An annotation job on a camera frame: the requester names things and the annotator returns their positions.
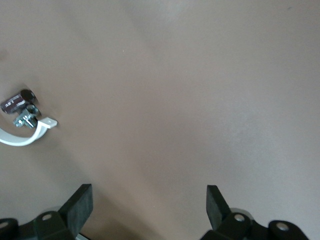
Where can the small dark cylindrical capacitor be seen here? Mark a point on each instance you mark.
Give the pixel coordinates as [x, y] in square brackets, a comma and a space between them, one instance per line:
[15, 103]

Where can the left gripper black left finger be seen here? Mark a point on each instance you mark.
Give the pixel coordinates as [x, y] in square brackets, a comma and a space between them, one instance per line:
[77, 210]

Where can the white curved bracket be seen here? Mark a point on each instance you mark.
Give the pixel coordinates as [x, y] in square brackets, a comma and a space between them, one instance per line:
[37, 133]

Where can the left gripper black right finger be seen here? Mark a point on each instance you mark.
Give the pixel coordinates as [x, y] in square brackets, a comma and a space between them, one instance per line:
[217, 212]

